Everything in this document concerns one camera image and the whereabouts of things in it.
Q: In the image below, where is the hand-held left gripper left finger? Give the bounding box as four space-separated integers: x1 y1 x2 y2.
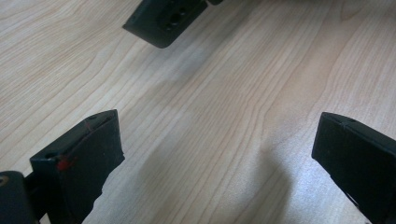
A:
29 108 126 224

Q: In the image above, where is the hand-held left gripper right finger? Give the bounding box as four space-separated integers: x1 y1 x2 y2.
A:
311 111 396 224

